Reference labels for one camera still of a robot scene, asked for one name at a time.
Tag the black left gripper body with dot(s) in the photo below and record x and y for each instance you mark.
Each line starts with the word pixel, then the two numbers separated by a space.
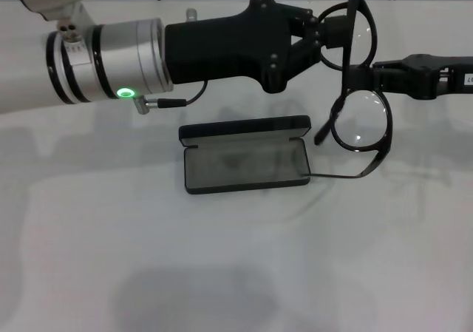
pixel 229 47

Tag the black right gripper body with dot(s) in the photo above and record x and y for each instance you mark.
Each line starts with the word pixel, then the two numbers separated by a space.
pixel 436 73

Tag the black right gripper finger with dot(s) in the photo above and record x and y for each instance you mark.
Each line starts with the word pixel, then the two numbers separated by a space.
pixel 336 40
pixel 384 75

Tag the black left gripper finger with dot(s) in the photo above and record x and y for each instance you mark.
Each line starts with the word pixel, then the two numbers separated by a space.
pixel 336 24

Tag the black glasses case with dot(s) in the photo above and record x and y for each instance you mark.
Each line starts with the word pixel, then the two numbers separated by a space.
pixel 240 125

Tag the black round glasses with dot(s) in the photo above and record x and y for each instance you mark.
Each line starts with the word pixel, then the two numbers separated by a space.
pixel 371 165

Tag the small silver cylinder knob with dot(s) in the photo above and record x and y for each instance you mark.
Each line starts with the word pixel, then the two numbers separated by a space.
pixel 192 15

